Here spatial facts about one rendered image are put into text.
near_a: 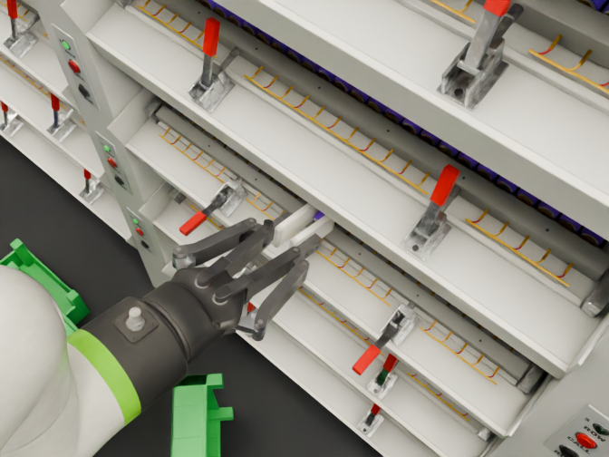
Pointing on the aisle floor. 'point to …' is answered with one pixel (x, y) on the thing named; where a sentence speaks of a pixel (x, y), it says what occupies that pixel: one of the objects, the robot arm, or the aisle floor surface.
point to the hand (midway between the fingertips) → (304, 228)
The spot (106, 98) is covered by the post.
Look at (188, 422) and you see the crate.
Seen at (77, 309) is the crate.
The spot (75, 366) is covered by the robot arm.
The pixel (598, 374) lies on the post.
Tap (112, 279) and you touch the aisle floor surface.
